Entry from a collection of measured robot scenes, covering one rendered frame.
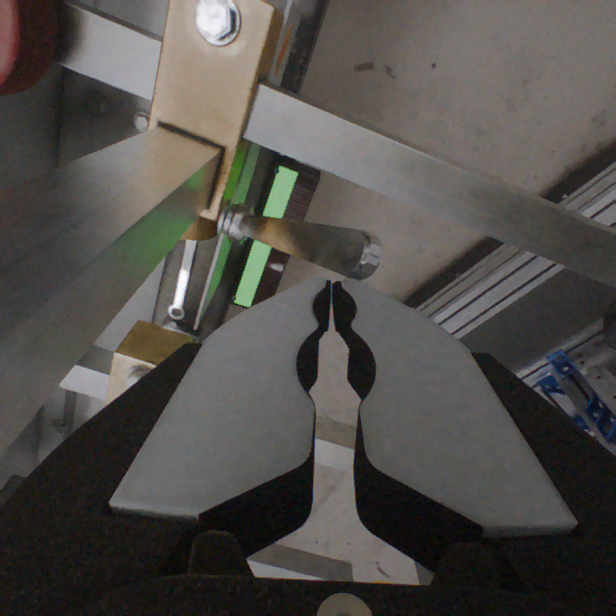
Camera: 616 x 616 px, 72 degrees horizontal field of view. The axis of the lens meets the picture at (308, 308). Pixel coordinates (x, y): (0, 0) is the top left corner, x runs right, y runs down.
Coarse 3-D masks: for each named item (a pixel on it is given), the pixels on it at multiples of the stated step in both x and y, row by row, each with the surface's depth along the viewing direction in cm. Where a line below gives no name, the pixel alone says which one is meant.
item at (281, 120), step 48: (96, 48) 22; (144, 48) 22; (144, 96) 24; (288, 96) 23; (288, 144) 24; (336, 144) 24; (384, 144) 24; (384, 192) 26; (432, 192) 26; (480, 192) 25; (528, 192) 28; (528, 240) 27; (576, 240) 27
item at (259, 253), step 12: (276, 180) 41; (288, 180) 41; (276, 192) 42; (288, 192) 42; (276, 204) 42; (276, 216) 43; (252, 252) 45; (264, 252) 45; (252, 264) 46; (264, 264) 46; (252, 276) 47; (240, 288) 47; (252, 288) 47; (240, 300) 48
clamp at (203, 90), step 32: (192, 0) 20; (256, 0) 20; (192, 32) 21; (256, 32) 21; (160, 64) 22; (192, 64) 22; (224, 64) 22; (256, 64) 22; (160, 96) 23; (192, 96) 23; (224, 96) 22; (192, 128) 23; (224, 128) 23; (224, 160) 24; (224, 192) 25; (192, 224) 26
